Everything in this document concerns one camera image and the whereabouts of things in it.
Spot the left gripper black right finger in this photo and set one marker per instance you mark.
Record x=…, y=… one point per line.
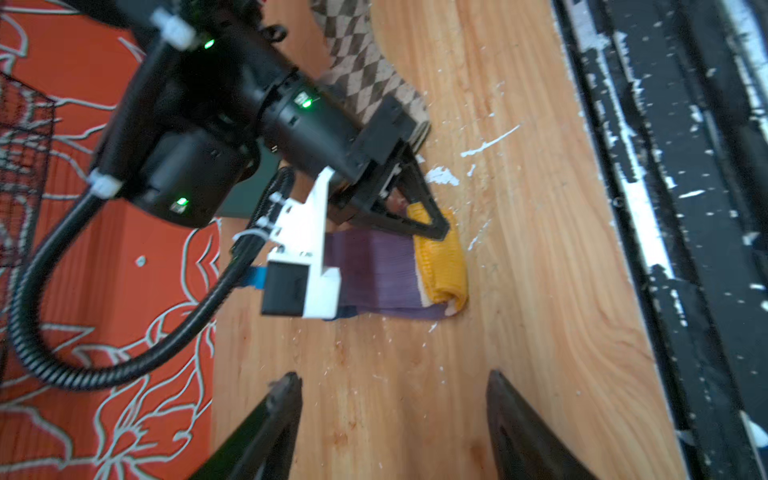
x=524, y=447

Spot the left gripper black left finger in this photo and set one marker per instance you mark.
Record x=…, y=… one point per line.
x=263, y=445

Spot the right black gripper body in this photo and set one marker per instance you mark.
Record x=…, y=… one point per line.
x=374, y=156

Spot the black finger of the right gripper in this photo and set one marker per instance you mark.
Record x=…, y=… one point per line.
x=414, y=188
x=396, y=224

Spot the purple sock with yellow cuff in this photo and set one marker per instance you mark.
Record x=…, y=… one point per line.
x=403, y=277

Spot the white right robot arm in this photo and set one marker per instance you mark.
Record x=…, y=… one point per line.
x=215, y=88

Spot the brown argyle sock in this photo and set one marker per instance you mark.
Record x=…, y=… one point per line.
x=359, y=72

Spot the green divided organizer tray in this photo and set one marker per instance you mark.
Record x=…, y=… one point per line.
x=244, y=197

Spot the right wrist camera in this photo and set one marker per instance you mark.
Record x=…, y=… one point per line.
x=298, y=283

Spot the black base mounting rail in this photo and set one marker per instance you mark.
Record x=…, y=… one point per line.
x=675, y=94

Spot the black wire wall basket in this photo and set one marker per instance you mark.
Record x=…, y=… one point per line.
x=27, y=125

